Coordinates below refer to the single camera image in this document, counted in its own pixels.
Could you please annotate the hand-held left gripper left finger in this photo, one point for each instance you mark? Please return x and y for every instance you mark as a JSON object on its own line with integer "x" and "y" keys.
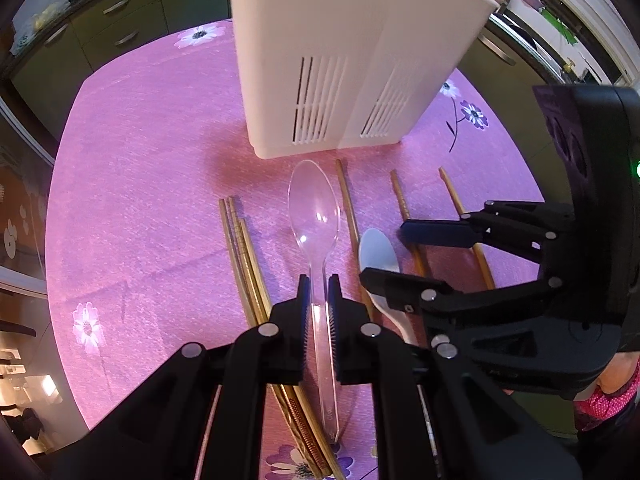
{"x": 303, "y": 320}

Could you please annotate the person's right forearm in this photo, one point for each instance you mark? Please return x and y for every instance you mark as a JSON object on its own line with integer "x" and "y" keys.
{"x": 615, "y": 400}

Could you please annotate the clear plastic spoon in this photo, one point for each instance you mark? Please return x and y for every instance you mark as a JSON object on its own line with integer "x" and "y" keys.
{"x": 314, "y": 200}

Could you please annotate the white plastic spoon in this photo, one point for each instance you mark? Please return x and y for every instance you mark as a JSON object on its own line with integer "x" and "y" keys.
{"x": 378, "y": 252}

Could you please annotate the white plastic utensil holder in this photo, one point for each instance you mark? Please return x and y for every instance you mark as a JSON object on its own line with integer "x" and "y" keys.
{"x": 325, "y": 35}

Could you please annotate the floral glass sliding door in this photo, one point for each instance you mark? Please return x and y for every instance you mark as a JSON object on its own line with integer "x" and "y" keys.
{"x": 15, "y": 220}

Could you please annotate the green sink base cabinets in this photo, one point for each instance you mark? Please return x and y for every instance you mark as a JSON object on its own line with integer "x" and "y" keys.
{"x": 500, "y": 90}

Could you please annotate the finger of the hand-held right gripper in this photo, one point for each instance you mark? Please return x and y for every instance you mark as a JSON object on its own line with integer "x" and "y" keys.
{"x": 435, "y": 232}
{"x": 395, "y": 287}

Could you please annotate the pink floral tablecloth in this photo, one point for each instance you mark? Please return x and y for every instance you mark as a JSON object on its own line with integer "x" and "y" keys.
{"x": 150, "y": 160}

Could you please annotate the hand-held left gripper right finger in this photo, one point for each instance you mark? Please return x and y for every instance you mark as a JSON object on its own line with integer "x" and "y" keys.
{"x": 334, "y": 320}

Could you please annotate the green stove base cabinets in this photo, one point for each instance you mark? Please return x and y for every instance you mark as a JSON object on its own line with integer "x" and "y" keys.
{"x": 125, "y": 10}

